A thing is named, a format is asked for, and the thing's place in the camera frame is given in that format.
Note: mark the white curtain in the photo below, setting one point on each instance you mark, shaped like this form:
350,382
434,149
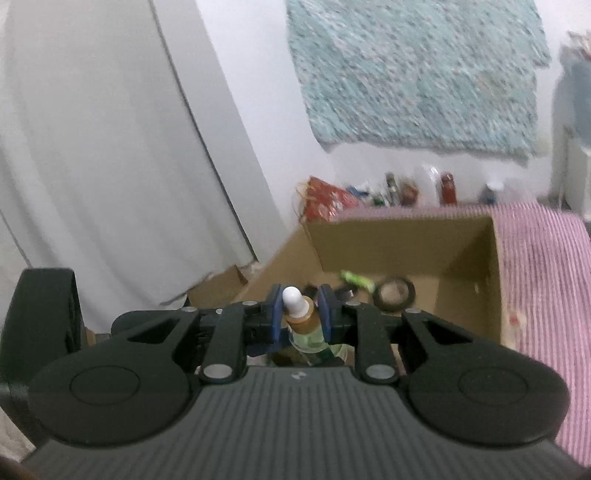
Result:
92,138

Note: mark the small green plastic object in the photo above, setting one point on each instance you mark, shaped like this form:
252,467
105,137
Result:
355,279

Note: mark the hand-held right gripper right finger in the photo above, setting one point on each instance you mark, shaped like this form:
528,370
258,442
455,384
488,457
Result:
327,314

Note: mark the clear plastic bottle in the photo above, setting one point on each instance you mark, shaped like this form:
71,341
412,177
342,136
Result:
431,182

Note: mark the white-capped jar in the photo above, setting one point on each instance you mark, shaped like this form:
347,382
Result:
491,191

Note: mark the green dropper bottle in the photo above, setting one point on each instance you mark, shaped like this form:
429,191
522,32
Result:
302,332

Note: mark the large cardboard box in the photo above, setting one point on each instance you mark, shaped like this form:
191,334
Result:
392,249

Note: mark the red plastic bag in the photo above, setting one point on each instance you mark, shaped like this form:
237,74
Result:
328,198

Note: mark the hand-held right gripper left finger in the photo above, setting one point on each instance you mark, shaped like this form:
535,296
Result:
276,314

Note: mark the purple checkered tablecloth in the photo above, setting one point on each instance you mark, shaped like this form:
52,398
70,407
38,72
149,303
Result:
545,286

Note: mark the red bottle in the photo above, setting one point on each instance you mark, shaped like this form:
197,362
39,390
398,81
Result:
447,189

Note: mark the black tape roll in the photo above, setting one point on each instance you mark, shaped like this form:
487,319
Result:
411,288

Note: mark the light blue wall cloth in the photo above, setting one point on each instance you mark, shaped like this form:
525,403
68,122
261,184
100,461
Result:
415,69

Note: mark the dark glass bottle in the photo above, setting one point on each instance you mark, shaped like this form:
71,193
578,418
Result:
391,187

